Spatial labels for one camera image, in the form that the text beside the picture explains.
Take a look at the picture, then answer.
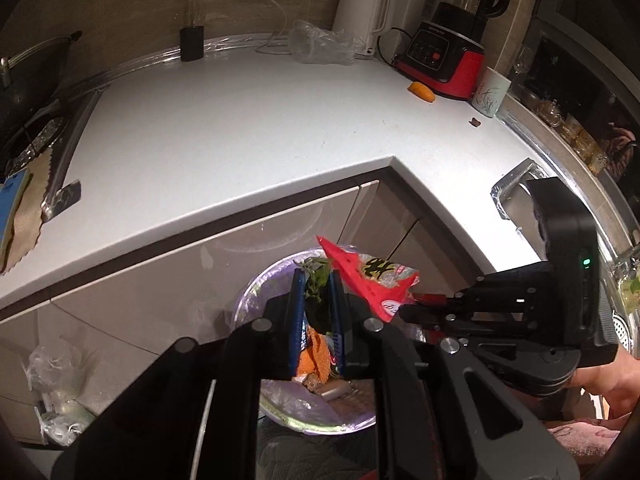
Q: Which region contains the glass teapot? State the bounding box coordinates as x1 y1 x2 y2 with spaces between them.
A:
532 97 563 128

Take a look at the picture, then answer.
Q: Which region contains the black pepper grinder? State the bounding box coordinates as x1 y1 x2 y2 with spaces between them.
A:
180 0 206 63

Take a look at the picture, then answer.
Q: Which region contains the crumpled plastic bag with bottles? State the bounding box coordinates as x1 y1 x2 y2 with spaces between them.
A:
25 335 101 448

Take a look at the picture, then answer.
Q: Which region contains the trash bin with purple bag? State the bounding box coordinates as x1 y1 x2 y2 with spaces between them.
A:
231 245 426 436

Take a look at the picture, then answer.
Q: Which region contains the brown cloth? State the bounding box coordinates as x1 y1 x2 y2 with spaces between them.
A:
0 145 58 273

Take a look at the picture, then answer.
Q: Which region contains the person's right hand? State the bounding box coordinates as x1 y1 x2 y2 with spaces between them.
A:
575 347 640 420

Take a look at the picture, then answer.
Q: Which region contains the red snack packet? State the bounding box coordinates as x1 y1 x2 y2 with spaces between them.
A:
317 235 421 323

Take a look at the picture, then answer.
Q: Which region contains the white power cable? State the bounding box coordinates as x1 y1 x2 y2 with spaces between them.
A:
252 0 291 55

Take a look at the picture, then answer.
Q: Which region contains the black wok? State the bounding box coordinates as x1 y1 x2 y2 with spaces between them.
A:
0 30 83 133

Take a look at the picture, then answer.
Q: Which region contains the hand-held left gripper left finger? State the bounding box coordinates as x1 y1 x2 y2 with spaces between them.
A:
50 267 308 480

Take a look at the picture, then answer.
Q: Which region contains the white cup with leaf print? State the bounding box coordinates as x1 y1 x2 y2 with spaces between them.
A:
471 66 512 119

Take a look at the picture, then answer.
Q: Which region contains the white electric kettle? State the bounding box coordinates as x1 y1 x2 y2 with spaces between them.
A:
332 0 393 56

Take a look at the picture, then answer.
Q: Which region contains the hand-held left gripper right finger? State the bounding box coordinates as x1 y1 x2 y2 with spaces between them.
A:
327 270 581 480

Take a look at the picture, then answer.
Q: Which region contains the aluminium foil tray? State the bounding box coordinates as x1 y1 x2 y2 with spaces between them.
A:
491 157 543 221

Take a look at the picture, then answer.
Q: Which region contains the black power cable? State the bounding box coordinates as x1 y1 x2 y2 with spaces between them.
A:
375 27 416 63

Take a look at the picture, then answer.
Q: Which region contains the beige kitchen cabinet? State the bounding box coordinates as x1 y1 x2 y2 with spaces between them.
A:
0 170 493 446

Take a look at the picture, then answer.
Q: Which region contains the blue sponge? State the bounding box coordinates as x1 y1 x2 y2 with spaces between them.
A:
0 167 33 261

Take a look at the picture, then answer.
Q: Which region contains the wine glass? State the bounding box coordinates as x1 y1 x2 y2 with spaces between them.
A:
512 45 536 78

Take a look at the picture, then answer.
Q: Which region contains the clear plastic bag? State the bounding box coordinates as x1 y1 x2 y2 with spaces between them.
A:
287 19 368 67

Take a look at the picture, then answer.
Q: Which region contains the green leafy vegetable scrap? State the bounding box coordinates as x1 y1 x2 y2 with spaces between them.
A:
295 256 333 336

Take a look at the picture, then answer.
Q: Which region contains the metal sink strainer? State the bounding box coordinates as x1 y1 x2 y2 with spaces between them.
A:
610 310 640 356

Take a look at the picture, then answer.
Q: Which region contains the glass tumbler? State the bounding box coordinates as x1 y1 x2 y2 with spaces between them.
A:
560 112 611 176

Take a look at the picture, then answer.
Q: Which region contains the pink patterned clothing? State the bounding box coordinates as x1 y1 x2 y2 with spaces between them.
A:
545 415 626 461

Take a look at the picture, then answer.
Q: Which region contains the orange net bag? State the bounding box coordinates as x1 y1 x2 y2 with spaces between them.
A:
295 327 333 386

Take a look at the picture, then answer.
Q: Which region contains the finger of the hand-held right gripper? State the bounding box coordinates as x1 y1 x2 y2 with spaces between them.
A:
397 305 552 345
411 260 557 312

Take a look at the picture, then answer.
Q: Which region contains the red and black blender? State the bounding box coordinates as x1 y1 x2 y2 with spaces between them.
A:
392 0 513 101

